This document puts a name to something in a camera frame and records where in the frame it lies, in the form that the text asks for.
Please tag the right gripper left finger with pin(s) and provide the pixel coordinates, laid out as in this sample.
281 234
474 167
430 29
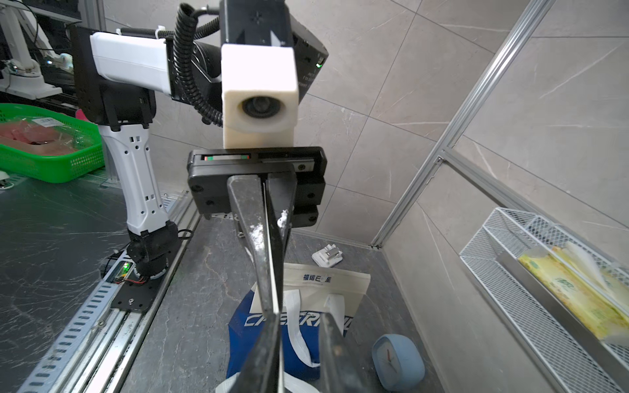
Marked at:
264 359

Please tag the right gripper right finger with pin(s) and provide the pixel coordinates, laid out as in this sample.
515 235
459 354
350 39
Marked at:
338 371

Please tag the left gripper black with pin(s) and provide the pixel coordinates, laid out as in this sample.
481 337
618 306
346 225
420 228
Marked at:
265 217

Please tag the blue white paper bag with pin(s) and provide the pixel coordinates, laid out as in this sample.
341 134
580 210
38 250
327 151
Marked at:
308 292

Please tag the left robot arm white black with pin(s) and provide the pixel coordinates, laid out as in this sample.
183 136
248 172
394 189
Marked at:
117 76

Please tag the small grey white device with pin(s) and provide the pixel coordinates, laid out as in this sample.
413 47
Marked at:
328 257

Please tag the green plastic basket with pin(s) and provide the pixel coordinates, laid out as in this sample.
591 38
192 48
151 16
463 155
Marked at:
48 146

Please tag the yellow wipes pack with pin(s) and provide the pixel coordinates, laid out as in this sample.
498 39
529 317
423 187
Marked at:
573 277

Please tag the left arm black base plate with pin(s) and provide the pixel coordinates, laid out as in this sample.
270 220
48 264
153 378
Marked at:
131 292

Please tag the white wire mesh basket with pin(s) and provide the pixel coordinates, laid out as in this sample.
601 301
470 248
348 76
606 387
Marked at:
570 356

